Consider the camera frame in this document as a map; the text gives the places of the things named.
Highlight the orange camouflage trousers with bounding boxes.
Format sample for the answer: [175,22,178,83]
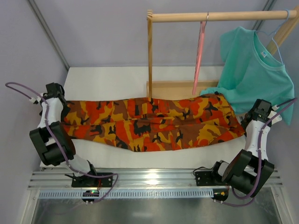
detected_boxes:
[62,93,245,152]

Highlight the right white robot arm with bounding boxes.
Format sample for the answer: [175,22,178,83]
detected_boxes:
[211,99,274,198]

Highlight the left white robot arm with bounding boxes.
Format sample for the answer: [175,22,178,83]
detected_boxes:
[29,83,97,188]

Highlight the pink plastic hanger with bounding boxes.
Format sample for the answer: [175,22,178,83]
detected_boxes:
[192,21,206,95]

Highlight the teal t-shirt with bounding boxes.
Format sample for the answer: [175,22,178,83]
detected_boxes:
[201,27,295,114]

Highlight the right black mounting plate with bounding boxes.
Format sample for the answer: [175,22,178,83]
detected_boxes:
[193,170,228,187]

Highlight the black mounting plate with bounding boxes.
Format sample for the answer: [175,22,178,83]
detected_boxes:
[193,170,228,187]
[70,174,113,188]

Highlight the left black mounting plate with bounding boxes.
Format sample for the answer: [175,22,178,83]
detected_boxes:
[70,174,113,188]

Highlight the wooden clothes rack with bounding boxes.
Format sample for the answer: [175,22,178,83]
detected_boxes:
[147,8,299,99]

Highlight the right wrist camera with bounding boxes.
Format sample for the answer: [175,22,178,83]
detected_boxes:
[268,105,282,124]

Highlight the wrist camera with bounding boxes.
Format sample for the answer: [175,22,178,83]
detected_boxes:
[29,92,47,105]
[268,105,282,124]

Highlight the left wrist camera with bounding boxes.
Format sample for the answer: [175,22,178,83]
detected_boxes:
[29,92,47,105]

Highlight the light blue wire hanger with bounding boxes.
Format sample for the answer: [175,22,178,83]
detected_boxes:
[253,9,292,65]

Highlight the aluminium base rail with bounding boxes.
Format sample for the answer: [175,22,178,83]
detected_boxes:
[28,168,283,189]

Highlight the slotted cable duct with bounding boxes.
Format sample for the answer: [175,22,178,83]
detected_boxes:
[38,188,214,199]

